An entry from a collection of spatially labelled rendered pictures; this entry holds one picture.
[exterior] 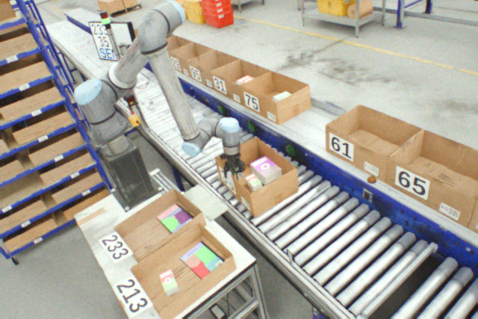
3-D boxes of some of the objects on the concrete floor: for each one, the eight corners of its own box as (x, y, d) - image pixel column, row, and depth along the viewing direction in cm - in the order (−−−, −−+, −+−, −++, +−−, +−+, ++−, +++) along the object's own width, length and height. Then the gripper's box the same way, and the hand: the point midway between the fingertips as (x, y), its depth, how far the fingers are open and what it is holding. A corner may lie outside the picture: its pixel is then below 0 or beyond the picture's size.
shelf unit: (13, 269, 274) (-191, 31, 165) (8, 234, 309) (-162, 19, 200) (123, 208, 314) (14, -20, 205) (107, 182, 350) (8, -23, 240)
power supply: (208, 310, 220) (208, 307, 219) (216, 304, 223) (215, 301, 221) (222, 327, 210) (221, 324, 208) (230, 320, 213) (229, 317, 211)
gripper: (227, 159, 171) (231, 193, 182) (247, 150, 176) (250, 184, 187) (218, 152, 177) (222, 185, 188) (237, 143, 183) (240, 176, 194)
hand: (233, 180), depth 189 cm, fingers open, 5 cm apart
